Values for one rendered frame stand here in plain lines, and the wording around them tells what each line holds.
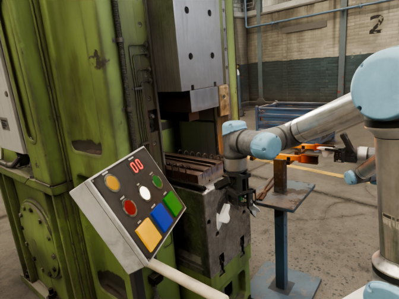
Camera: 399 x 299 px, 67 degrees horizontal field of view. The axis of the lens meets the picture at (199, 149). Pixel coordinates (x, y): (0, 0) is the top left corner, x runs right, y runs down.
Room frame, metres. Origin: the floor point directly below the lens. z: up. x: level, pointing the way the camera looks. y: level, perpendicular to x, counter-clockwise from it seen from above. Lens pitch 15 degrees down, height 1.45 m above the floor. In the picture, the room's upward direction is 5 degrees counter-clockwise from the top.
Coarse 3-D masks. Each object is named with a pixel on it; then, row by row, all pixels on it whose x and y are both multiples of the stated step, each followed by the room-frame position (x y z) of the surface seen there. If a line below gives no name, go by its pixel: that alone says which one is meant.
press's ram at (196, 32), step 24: (168, 0) 1.29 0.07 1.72; (192, 0) 1.36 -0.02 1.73; (216, 0) 1.48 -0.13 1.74; (168, 24) 1.30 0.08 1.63; (192, 24) 1.35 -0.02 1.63; (216, 24) 1.47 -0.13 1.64; (168, 48) 1.31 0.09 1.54; (192, 48) 1.34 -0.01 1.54; (216, 48) 1.46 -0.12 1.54; (168, 72) 1.31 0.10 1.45; (192, 72) 1.33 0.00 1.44; (216, 72) 1.46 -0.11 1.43
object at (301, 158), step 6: (282, 156) 1.54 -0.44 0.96; (288, 156) 1.52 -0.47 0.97; (294, 156) 1.50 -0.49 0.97; (300, 156) 1.48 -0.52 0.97; (306, 156) 1.47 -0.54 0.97; (312, 156) 1.45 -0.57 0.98; (318, 156) 1.45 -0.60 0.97; (300, 162) 1.48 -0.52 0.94; (306, 162) 1.47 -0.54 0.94; (312, 162) 1.46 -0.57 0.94
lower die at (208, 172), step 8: (168, 152) 1.71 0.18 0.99; (168, 160) 1.55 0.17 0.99; (176, 160) 1.53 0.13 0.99; (184, 160) 1.50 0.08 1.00; (208, 160) 1.49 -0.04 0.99; (216, 160) 1.47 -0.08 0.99; (168, 168) 1.44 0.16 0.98; (176, 168) 1.43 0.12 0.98; (184, 168) 1.42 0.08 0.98; (192, 168) 1.39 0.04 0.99; (200, 168) 1.37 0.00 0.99; (208, 168) 1.37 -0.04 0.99; (216, 168) 1.42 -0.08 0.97; (168, 176) 1.44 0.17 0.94; (176, 176) 1.40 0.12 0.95; (184, 176) 1.36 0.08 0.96; (192, 176) 1.33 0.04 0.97; (200, 176) 1.32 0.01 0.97; (208, 176) 1.37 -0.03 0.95; (216, 176) 1.41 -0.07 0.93; (200, 184) 1.32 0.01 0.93
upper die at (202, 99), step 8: (208, 88) 1.41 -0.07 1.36; (216, 88) 1.45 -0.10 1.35; (160, 96) 1.43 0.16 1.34; (168, 96) 1.40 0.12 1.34; (176, 96) 1.36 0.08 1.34; (184, 96) 1.33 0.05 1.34; (192, 96) 1.32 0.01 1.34; (200, 96) 1.36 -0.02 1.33; (208, 96) 1.40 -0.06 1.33; (216, 96) 1.45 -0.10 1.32; (160, 104) 1.44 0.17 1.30; (168, 104) 1.40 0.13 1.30; (176, 104) 1.37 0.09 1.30; (184, 104) 1.33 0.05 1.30; (192, 104) 1.32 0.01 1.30; (200, 104) 1.35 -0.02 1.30; (208, 104) 1.40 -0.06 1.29; (216, 104) 1.44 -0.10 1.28; (184, 112) 1.34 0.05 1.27; (192, 112) 1.31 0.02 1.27
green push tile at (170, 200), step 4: (172, 192) 1.00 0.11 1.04; (164, 196) 0.96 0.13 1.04; (168, 196) 0.96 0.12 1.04; (172, 196) 0.98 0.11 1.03; (164, 200) 0.93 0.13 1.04; (168, 200) 0.95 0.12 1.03; (172, 200) 0.97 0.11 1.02; (176, 200) 0.99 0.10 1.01; (168, 204) 0.93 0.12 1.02; (172, 204) 0.95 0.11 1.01; (176, 204) 0.97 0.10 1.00; (180, 204) 0.99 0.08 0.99; (168, 208) 0.93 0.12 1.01; (172, 208) 0.94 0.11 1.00; (176, 208) 0.96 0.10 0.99; (180, 208) 0.98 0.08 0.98; (172, 212) 0.93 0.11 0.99; (176, 212) 0.94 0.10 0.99
